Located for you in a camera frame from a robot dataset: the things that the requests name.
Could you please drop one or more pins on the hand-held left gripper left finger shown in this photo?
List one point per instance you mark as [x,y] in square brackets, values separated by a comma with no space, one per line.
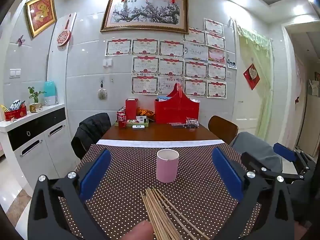
[96,172]

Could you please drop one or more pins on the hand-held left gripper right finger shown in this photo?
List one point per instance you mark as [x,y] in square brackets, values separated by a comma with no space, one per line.
[227,172]

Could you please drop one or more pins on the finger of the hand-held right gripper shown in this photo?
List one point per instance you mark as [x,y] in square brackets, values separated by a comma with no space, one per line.
[252,161]
[285,152]

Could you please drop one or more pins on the pink cup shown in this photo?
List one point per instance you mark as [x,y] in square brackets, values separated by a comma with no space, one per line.
[167,167]

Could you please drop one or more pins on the bundle of wooden chopsticks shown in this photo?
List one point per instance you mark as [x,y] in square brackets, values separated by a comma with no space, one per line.
[155,210]

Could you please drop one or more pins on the person's left hand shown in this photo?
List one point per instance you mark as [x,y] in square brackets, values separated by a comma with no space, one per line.
[141,231]

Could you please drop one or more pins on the grey garment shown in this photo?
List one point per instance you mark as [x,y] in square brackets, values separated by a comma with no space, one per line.
[255,147]

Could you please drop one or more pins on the brown polka dot tablecloth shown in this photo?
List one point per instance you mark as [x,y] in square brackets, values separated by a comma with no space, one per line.
[125,167]

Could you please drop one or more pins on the black jacket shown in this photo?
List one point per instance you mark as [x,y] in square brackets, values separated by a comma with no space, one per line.
[92,132]

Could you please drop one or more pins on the brown wooden chair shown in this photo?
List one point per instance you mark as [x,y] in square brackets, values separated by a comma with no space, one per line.
[222,128]

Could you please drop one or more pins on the white door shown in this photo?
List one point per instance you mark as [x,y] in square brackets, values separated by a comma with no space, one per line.
[243,115]

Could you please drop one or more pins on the green tray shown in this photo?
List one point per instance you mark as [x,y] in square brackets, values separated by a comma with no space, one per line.
[130,125]

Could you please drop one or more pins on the clear bag of dark items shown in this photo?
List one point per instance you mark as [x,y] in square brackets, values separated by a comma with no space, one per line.
[192,123]

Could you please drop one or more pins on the white flat device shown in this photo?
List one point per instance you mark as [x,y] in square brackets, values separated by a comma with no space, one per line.
[138,127]

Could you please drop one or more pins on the white and black cabinet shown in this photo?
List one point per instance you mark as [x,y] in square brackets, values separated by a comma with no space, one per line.
[37,142]

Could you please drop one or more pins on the small white carton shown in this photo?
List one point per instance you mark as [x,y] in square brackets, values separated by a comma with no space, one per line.
[141,119]

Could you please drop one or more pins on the tall red box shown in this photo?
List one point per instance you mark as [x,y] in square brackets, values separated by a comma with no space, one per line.
[131,108]

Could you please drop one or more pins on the brown wooden table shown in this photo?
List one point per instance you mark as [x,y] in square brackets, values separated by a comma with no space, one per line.
[162,133]

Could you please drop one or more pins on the orange snack packets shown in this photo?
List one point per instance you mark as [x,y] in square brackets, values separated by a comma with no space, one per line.
[146,112]

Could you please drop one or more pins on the hanging round brush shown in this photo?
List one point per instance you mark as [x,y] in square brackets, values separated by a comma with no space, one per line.
[102,93]

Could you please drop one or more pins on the red gift bag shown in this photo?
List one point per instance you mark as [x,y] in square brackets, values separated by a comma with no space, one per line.
[177,111]

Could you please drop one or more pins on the light green curtain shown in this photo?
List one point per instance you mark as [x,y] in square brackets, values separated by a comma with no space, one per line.
[265,67]

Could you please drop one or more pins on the teal humidifier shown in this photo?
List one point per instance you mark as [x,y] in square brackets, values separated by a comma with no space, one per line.
[51,92]

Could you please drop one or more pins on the potted green plant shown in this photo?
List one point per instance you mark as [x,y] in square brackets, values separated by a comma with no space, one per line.
[35,97]

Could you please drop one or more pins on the red tin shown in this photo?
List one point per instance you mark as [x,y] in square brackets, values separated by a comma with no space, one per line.
[15,115]

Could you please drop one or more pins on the framed plum blossom painting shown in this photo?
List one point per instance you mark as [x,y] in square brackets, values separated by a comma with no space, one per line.
[145,13]

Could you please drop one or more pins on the gold framed red picture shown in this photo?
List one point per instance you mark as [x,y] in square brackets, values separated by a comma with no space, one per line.
[41,13]

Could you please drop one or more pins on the red heart wall decoration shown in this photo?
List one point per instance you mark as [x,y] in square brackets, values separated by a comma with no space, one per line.
[251,76]

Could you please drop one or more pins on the small wall photos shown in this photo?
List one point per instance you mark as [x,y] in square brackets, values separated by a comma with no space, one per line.
[232,65]

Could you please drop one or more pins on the white wall outlet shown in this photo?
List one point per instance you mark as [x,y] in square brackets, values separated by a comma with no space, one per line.
[107,62]

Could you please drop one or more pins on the group of wall certificates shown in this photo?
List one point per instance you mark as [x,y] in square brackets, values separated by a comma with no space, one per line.
[170,67]

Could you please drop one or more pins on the white wall switch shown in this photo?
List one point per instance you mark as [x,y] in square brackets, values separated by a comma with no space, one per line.
[15,73]

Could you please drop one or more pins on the round red wall ornament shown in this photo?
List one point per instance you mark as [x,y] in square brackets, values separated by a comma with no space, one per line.
[63,36]

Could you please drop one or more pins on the butterfly wall sticker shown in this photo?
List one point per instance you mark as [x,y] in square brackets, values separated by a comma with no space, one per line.
[21,40]

